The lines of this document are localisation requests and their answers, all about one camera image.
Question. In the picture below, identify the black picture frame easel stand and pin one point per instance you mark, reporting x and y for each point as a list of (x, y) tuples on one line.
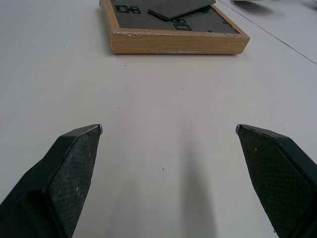
[(171, 8)]

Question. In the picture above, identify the wooden picture frame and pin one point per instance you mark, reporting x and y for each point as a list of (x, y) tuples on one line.
[(173, 39)]

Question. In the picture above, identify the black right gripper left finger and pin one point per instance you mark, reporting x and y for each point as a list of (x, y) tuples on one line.
[(52, 188)]

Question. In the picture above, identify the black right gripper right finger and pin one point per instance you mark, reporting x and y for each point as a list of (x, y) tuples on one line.
[(277, 178)]

